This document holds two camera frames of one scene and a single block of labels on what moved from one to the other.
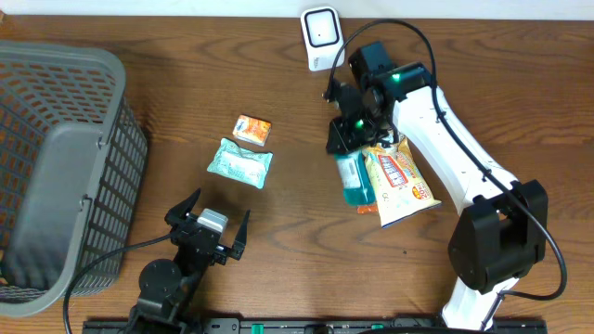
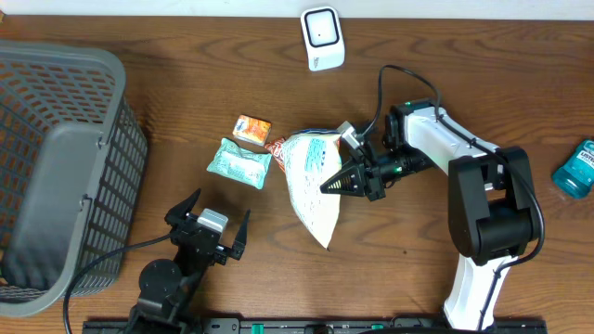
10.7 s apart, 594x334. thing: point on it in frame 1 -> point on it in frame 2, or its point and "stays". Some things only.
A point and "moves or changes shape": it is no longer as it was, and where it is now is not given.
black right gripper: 344,141 -> 358,183
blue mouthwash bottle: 356,178 moves or changes shape
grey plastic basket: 73,168 stays
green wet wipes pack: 243,165 stays
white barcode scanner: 323,35 stays
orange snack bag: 400,187 -> 313,159
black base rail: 336,327 stays
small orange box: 251,130 stays
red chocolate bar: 367,210 -> 276,147
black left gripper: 177,216 stays
